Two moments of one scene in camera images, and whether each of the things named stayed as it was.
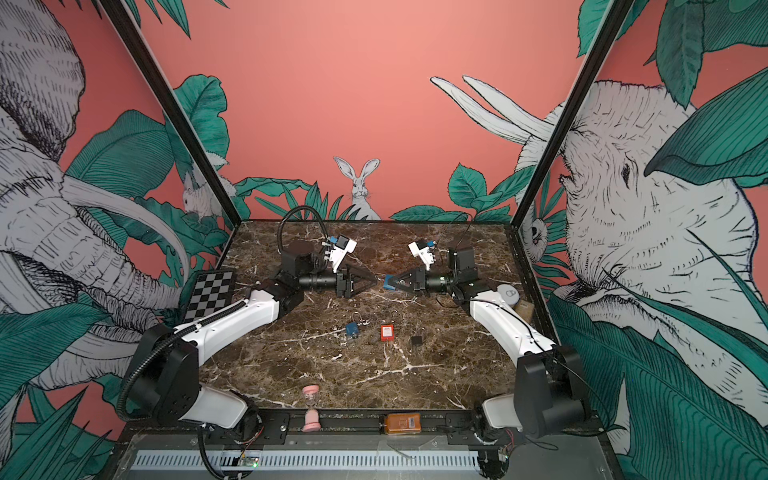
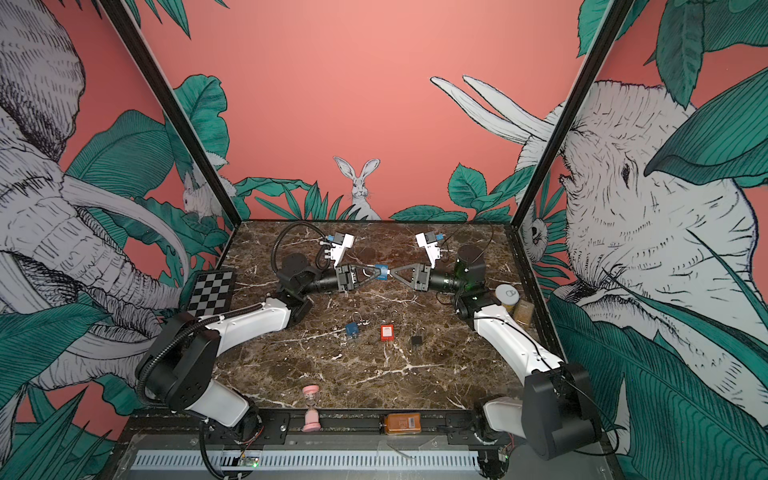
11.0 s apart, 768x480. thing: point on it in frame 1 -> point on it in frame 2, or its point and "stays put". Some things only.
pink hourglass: [311, 424] stays put
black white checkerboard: [211, 292] stays put
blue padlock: [386, 285] -> [384, 268]
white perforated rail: [314, 459] stays put
